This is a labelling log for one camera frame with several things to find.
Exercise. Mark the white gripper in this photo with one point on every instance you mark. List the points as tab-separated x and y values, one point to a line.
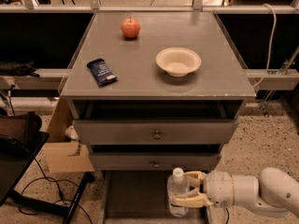
219	187

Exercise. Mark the clear plastic water bottle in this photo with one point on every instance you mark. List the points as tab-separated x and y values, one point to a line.
177	183

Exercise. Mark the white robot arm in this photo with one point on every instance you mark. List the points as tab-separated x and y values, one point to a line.
273	194

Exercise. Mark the grey bottom drawer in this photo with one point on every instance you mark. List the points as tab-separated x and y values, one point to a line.
140	197

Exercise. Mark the grey drawer cabinet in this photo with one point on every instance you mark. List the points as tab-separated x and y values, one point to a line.
139	78

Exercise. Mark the grey top drawer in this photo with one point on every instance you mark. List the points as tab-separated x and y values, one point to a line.
156	123

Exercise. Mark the white paper bowl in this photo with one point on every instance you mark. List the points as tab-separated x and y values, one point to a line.
178	62

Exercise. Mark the cardboard box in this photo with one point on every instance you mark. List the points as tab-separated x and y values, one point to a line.
63	151

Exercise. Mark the dark blue snack packet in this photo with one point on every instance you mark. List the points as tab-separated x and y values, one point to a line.
101	72

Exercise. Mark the red apple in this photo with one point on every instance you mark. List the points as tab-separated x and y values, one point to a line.
130	27

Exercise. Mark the black cart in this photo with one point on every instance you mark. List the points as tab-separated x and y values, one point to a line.
15	159

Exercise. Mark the brown bag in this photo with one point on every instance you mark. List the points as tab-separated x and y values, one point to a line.
21	129

